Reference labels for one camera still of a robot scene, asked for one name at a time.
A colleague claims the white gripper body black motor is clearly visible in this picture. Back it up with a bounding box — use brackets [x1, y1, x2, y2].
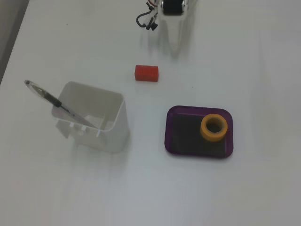
[161, 0, 189, 18]

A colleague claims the yellow masking tape roll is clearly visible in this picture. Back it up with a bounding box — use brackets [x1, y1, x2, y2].
[199, 113, 229, 143]

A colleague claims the purple metal tray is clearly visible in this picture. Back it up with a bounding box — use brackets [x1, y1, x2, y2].
[164, 105, 235, 160]

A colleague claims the black clear ballpoint pen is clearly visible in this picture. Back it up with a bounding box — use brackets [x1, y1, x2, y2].
[24, 79, 95, 128]

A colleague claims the black tray mat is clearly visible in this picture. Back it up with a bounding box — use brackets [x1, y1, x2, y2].
[172, 113, 228, 155]

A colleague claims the red cube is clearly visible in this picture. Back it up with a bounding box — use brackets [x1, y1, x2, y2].
[135, 65, 160, 83]

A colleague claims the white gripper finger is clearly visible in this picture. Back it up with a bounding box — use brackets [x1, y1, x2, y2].
[161, 14, 188, 58]

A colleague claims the black and red cable bundle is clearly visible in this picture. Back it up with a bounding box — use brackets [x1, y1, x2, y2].
[135, 0, 161, 32]

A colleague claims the white plastic box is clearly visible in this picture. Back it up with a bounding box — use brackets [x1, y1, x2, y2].
[51, 81, 130, 154]

